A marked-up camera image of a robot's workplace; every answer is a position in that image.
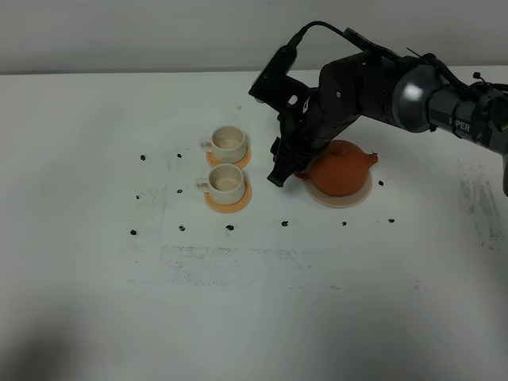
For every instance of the beige round teapot saucer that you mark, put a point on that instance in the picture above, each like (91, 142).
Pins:
(338, 202)

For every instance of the rear orange coaster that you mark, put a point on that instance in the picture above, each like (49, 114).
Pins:
(213, 161)

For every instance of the orange coaster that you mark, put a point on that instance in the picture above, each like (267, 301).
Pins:
(233, 208)
(213, 161)

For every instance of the front orange coaster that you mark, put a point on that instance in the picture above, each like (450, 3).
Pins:
(233, 208)

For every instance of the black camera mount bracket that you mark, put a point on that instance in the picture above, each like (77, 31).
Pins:
(295, 105)

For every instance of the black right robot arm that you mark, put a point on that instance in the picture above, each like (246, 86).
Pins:
(409, 93)

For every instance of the rear white teacup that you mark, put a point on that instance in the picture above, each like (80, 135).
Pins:
(227, 144)

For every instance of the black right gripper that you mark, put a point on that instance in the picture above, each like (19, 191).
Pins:
(348, 88)

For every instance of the front white teacup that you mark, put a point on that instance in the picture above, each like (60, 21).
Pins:
(225, 184)

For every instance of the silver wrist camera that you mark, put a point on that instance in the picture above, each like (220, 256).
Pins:
(275, 86)

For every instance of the brown clay teapot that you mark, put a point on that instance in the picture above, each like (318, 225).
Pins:
(340, 170)

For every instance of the white teacup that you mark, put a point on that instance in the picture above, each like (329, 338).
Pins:
(227, 144)
(225, 184)

